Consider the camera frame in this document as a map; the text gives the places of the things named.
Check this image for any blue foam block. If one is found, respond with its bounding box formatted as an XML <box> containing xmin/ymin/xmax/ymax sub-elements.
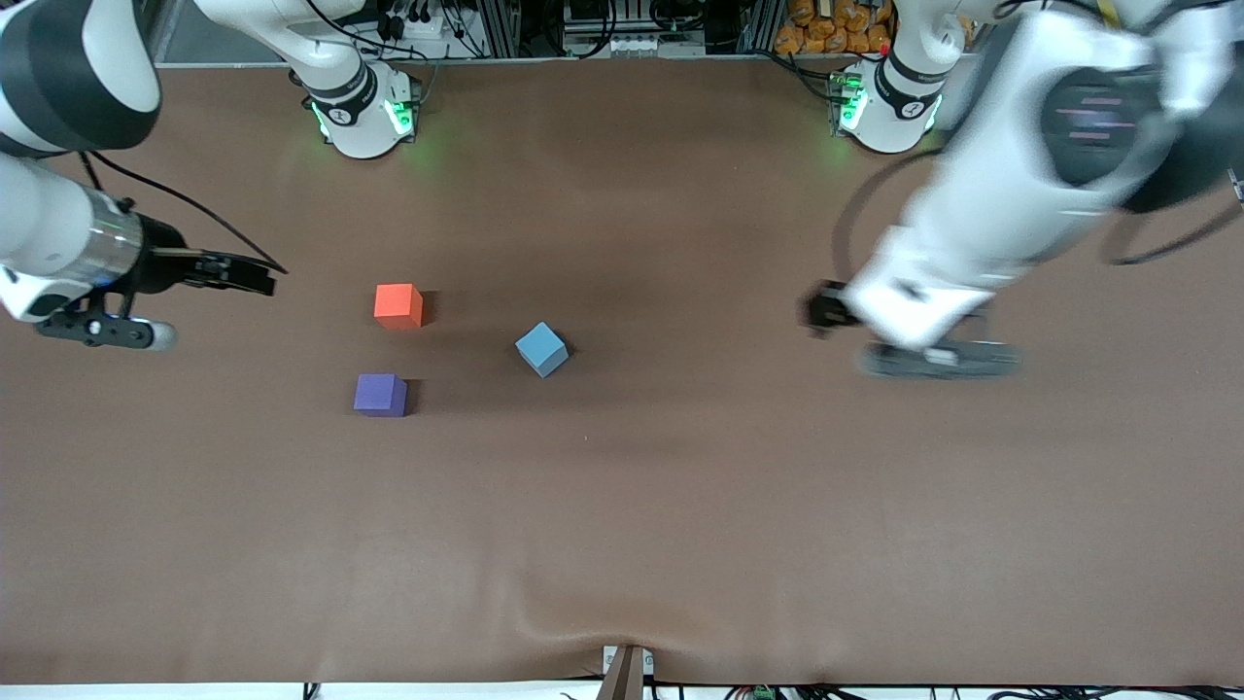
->
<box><xmin>515</xmin><ymin>322</ymin><xmax>570</xmax><ymax>379</ymax></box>

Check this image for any orange foam block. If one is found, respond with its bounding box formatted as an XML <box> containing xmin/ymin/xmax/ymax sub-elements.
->
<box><xmin>374</xmin><ymin>283</ymin><xmax>426</xmax><ymax>332</ymax></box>

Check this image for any purple foam block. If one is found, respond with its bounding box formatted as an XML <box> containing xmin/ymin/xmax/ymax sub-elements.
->
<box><xmin>353</xmin><ymin>373</ymin><xmax>409</xmax><ymax>418</ymax></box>

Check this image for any brown table mat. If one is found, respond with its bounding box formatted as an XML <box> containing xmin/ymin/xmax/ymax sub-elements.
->
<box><xmin>0</xmin><ymin>53</ymin><xmax>1244</xmax><ymax>686</ymax></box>

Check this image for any pile of orange bags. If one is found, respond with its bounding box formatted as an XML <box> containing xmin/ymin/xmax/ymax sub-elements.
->
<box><xmin>775</xmin><ymin>0</ymin><xmax>897</xmax><ymax>56</ymax></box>

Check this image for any white power strip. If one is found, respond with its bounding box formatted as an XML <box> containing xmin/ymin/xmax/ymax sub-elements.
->
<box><xmin>374</xmin><ymin>8</ymin><xmax>460</xmax><ymax>46</ymax></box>

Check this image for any white terminal strip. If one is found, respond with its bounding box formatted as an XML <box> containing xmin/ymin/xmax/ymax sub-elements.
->
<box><xmin>608</xmin><ymin>34</ymin><xmax>708</xmax><ymax>57</ymax></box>

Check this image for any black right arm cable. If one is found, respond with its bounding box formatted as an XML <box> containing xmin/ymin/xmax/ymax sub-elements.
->
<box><xmin>80</xmin><ymin>148</ymin><xmax>290</xmax><ymax>276</ymax></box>

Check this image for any brown table edge bracket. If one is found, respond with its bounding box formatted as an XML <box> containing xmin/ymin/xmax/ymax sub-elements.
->
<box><xmin>596</xmin><ymin>644</ymin><xmax>655</xmax><ymax>700</ymax></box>

